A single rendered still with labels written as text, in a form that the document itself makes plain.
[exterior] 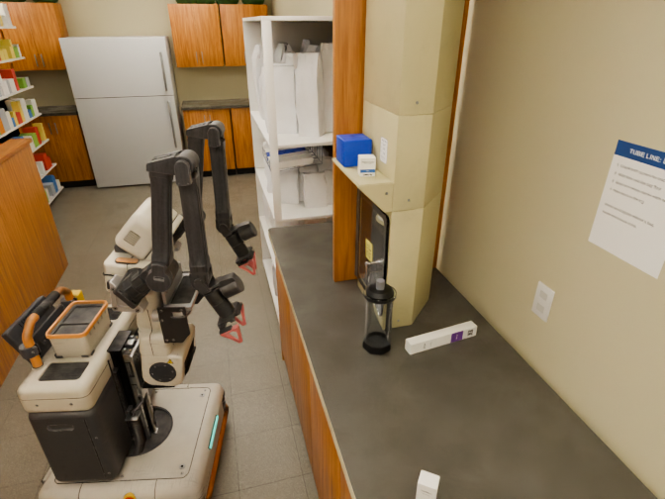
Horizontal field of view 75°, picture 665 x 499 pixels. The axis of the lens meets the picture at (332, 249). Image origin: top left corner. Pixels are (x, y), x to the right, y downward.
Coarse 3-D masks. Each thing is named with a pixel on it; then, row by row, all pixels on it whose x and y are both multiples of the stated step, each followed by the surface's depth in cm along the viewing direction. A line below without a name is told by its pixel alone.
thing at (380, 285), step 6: (378, 282) 140; (384, 282) 141; (366, 288) 145; (372, 288) 142; (378, 288) 141; (384, 288) 142; (390, 288) 142; (372, 294) 140; (378, 294) 139; (384, 294) 139; (390, 294) 140
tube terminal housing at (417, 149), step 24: (384, 120) 137; (408, 120) 128; (432, 120) 130; (408, 144) 131; (432, 144) 135; (384, 168) 142; (408, 168) 135; (432, 168) 141; (408, 192) 138; (432, 192) 148; (408, 216) 142; (432, 216) 155; (408, 240) 147; (432, 240) 163; (408, 264) 151; (360, 288) 185; (408, 288) 156; (408, 312) 161
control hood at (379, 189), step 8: (336, 160) 157; (344, 168) 148; (352, 168) 148; (376, 168) 148; (352, 176) 140; (368, 176) 140; (376, 176) 140; (384, 176) 140; (360, 184) 134; (368, 184) 134; (376, 184) 134; (384, 184) 135; (392, 184) 136; (368, 192) 135; (376, 192) 135; (384, 192) 136; (392, 192) 137; (376, 200) 137; (384, 200) 137; (392, 200) 139; (384, 208) 139
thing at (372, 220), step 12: (360, 192) 166; (360, 204) 167; (372, 204) 154; (360, 216) 169; (372, 216) 155; (384, 216) 144; (360, 228) 171; (372, 228) 157; (384, 228) 145; (360, 240) 173; (372, 240) 158; (384, 240) 146; (360, 252) 175; (372, 252) 160; (384, 252) 148; (360, 264) 177; (372, 264) 162; (384, 264) 150; (360, 276) 179; (372, 276) 164; (384, 276) 152
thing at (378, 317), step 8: (368, 296) 141; (392, 296) 141; (368, 304) 142; (376, 304) 140; (384, 304) 140; (392, 304) 143; (368, 312) 144; (376, 312) 142; (384, 312) 142; (392, 312) 145; (368, 320) 145; (376, 320) 143; (384, 320) 143; (368, 328) 146; (376, 328) 145; (384, 328) 145; (368, 336) 148; (376, 336) 146; (384, 336) 146; (368, 344) 149; (376, 344) 148; (384, 344) 148
